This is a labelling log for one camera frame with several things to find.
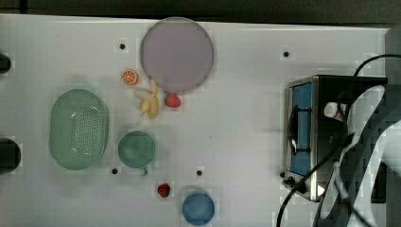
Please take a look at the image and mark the red toy strawberry near cups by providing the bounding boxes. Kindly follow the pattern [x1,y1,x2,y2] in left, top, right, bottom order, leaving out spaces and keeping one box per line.
[157,183,171,198]

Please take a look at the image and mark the peeled banana toy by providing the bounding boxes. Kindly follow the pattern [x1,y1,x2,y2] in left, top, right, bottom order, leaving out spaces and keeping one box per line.
[134,79,159,119]

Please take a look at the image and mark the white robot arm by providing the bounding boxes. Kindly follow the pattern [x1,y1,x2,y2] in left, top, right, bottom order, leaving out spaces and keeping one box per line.
[313,84,400,227]

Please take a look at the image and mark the black cable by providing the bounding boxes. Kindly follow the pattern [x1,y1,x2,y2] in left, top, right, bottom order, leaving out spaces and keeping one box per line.
[275,54,401,227]

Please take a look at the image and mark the red toy strawberry near plate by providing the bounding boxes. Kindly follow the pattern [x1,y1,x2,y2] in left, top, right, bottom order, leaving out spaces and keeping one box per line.
[165,93,182,108]

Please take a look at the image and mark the green cup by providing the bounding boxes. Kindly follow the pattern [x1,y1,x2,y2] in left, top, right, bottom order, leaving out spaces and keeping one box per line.
[117,131,157,177]

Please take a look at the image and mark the red ketchup bottle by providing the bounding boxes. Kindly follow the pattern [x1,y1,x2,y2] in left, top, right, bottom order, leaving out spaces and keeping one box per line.
[323,102,346,121]

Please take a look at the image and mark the orange slice toy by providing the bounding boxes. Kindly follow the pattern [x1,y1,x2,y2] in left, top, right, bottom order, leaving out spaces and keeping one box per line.
[121,69,139,85]

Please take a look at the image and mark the grey round plate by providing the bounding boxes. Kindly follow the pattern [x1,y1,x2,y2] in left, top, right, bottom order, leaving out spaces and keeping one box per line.
[140,17,214,93]

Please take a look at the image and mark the blue cup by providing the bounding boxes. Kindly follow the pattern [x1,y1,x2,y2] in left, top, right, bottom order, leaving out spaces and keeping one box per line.
[182,191,216,226]

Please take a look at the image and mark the black pot upper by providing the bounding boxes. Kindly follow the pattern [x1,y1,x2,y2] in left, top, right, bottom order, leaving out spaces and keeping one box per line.
[0,53,11,74]

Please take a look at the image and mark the green perforated colander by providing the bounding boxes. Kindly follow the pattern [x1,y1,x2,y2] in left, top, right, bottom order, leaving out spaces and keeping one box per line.
[49,89,109,170]

